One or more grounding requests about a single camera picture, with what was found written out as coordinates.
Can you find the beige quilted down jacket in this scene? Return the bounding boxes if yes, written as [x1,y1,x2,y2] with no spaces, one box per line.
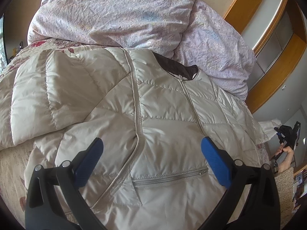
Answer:
[0,47,269,230]

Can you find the person's right hand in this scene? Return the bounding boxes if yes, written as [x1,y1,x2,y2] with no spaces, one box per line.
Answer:
[275,143,294,173]

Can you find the left lilac floral pillow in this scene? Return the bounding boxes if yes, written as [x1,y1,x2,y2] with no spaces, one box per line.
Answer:
[28,0,196,58]

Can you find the right lilac floral pillow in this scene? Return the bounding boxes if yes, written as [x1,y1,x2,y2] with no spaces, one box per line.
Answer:
[173,0,256,101]

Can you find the lilac floral pillow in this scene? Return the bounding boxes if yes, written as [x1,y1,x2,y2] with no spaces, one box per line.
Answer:
[28,0,196,58]
[173,0,256,101]

